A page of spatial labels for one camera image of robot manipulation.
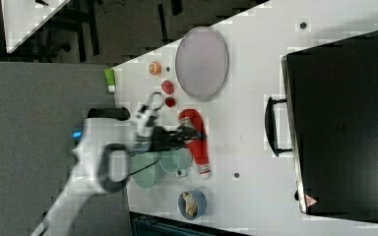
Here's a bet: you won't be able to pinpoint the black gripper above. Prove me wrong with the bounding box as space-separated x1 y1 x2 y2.
151 126 208 152

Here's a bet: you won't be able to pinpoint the red plush ketchup bottle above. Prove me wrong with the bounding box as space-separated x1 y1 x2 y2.
178 108 212 180

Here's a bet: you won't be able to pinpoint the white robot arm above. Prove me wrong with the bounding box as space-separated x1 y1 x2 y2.
31 104 211 236

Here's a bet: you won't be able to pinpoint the green perforated strainer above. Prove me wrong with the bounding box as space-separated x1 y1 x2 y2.
130 148 193 189

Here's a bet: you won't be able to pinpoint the smaller plush strawberry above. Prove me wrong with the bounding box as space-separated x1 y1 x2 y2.
165 97 176 107

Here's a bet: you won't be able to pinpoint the larger plush strawberry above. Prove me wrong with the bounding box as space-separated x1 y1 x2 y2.
161 80 174 94

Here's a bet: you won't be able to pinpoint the blue bowl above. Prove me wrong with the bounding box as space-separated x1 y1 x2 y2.
177 189 207 220

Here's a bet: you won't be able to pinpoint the plush banana pieces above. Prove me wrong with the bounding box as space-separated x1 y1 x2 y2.
182 192 198 217

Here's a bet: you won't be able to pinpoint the plush orange slice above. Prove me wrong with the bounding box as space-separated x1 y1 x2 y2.
149 62 161 76

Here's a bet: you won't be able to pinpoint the grey round plate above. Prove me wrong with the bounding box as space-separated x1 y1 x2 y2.
175 27 228 101

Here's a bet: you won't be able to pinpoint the green tube with white cap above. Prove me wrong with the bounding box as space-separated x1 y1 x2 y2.
104 69 116 92

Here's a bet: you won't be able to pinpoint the white side table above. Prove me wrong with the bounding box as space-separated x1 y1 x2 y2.
0 0 71 53

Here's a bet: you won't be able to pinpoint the blue metal frame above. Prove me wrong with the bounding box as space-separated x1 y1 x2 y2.
132 216 247 236

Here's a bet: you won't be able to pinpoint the black case with handle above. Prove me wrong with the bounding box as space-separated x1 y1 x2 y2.
265 30 378 223

